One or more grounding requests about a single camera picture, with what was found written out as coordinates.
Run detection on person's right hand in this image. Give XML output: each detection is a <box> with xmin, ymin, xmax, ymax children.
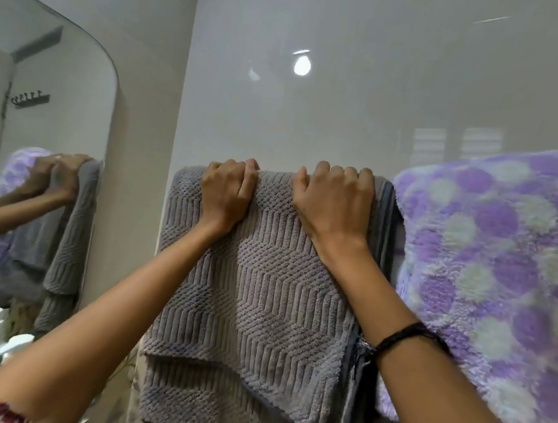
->
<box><xmin>283</xmin><ymin>158</ymin><xmax>382</xmax><ymax>272</ymax></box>

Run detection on person's left hand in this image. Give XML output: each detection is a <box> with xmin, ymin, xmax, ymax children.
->
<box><xmin>196</xmin><ymin>153</ymin><xmax>262</xmax><ymax>242</ymax></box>

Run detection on grey ribbed towel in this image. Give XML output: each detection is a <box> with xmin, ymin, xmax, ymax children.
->
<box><xmin>135</xmin><ymin>152</ymin><xmax>405</xmax><ymax>423</ymax></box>

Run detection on purple dotted towel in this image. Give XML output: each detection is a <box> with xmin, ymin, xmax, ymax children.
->
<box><xmin>367</xmin><ymin>134</ymin><xmax>558</xmax><ymax>423</ymax></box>

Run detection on blue white pump bottle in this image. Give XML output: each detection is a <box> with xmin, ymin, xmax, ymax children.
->
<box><xmin>0</xmin><ymin>331</ymin><xmax>36</xmax><ymax>371</ymax></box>

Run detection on person's right forearm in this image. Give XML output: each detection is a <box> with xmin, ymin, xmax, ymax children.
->
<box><xmin>304</xmin><ymin>245</ymin><xmax>558</xmax><ymax>423</ymax></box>

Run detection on person's left forearm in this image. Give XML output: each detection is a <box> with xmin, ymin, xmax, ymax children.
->
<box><xmin>0</xmin><ymin>197</ymin><xmax>227</xmax><ymax>423</ymax></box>

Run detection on black thread bracelet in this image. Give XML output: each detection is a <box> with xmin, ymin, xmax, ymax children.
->
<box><xmin>357</xmin><ymin>316</ymin><xmax>455</xmax><ymax>372</ymax></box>

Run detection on rounded wall mirror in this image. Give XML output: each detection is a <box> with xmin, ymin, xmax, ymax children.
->
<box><xmin>0</xmin><ymin>0</ymin><xmax>129</xmax><ymax>393</ymax></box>

